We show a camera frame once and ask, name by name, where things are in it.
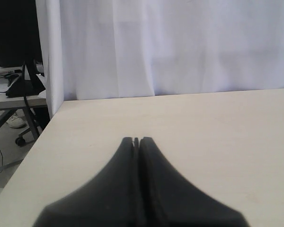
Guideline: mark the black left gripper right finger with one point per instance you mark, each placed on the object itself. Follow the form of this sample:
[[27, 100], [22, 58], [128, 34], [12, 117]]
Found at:
[[172, 201]]

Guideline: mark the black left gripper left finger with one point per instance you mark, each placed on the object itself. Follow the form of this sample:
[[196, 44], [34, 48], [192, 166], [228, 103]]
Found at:
[[112, 198]]

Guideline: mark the black caster wheel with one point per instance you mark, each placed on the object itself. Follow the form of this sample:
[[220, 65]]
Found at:
[[20, 141]]

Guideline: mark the white sneaker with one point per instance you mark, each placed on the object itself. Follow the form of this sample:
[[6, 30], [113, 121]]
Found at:
[[15, 122]]

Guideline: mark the white curtain backdrop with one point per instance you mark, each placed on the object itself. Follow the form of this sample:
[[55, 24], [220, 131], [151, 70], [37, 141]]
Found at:
[[96, 49]]

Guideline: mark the grey side desk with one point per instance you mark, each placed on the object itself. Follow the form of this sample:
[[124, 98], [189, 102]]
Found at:
[[11, 106]]

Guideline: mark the black computer monitor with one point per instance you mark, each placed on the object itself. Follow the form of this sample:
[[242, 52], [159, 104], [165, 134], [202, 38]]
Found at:
[[20, 42]]

